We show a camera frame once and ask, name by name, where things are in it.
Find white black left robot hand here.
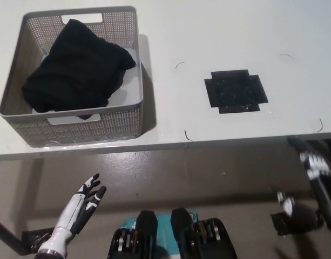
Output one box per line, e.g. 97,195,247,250
38,173,107,256

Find black tape patch on table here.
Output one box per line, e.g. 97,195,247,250
204,69,269,115

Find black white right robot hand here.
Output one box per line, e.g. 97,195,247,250
277,137,331,235

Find black t-shirt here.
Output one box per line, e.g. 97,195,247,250
21,18,137,121

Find grey perforated plastic basket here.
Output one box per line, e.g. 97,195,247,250
0,5,144,148

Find black floor tape patch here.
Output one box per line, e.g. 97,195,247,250
270,212,293,237
21,228,54,254

